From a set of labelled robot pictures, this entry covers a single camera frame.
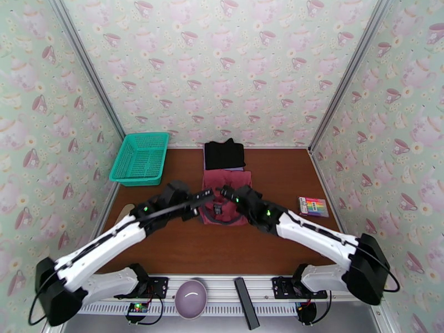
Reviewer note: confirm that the perforated metal strip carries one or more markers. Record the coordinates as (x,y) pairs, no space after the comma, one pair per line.
(225,309)

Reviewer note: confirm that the black round controller box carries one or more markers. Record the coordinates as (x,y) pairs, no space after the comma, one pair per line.
(307,312)

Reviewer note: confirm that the aluminium frame post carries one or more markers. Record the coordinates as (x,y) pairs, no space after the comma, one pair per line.
(353,65)
(86,65)

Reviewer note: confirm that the colourful marker pack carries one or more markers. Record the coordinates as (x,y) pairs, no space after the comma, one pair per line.
(313,206)

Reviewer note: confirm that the lavender shirt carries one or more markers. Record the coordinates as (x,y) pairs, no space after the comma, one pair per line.
(225,168)

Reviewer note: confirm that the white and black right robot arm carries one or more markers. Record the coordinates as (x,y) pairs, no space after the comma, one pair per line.
(319,238)

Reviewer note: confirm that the teal plastic basket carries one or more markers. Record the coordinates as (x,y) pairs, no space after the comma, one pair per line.
(138,158)

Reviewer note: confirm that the aluminium side rail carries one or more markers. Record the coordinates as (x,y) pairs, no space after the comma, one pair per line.
(321,176)
(110,205)

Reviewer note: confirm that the purple bowl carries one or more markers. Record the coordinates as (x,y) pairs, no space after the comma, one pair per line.
(190,299)

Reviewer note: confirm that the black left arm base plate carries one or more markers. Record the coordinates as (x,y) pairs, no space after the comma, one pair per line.
(159,287)

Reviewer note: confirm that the red shirt with grey trim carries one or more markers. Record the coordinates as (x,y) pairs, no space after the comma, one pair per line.
(229,179)

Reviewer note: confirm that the black garment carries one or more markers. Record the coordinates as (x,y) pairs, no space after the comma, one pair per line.
(223,155)

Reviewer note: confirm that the beige oval stone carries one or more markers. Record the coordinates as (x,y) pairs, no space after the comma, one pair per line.
(126,210)

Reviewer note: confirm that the black rectangular bar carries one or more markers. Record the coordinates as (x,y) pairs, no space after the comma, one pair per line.
(246,304)

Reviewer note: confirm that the small circuit board with leds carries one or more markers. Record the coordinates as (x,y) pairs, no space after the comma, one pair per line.
(137,309)

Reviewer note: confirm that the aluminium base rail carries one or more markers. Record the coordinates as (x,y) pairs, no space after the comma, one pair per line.
(222,287)

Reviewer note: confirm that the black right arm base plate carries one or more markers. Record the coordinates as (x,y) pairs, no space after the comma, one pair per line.
(281,287)

